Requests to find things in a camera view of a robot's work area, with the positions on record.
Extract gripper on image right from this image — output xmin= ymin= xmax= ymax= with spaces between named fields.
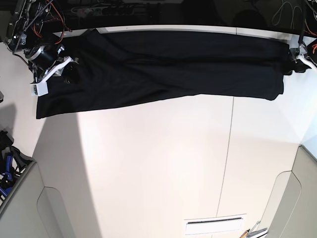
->
xmin=289 ymin=48 xmax=317 ymax=73

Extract grey chair back right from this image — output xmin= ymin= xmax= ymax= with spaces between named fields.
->
xmin=259 ymin=146 xmax=317 ymax=238

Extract grey chair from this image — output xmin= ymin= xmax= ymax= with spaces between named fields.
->
xmin=259 ymin=146 xmax=317 ymax=238
xmin=0 ymin=162 xmax=76 ymax=238

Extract blue and black clutter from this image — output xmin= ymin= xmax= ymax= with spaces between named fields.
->
xmin=0 ymin=130 xmax=33 ymax=203

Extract black T-shirt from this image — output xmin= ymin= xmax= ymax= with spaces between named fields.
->
xmin=36 ymin=30 xmax=294 ymax=119

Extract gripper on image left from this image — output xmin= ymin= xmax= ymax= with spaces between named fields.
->
xmin=23 ymin=44 xmax=79 ymax=83

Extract tools at bottom edge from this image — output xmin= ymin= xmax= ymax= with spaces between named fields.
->
xmin=240 ymin=221 xmax=268 ymax=238

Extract grey chair back left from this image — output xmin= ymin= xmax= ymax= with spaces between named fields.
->
xmin=0 ymin=162 xmax=76 ymax=238

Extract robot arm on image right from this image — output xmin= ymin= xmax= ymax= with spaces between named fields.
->
xmin=287 ymin=0 xmax=317 ymax=74

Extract white wrist camera, image left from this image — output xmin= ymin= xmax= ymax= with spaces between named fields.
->
xmin=30 ymin=82 xmax=49 ymax=97

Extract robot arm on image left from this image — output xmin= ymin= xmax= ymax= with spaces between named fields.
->
xmin=4 ymin=0 xmax=73 ymax=82

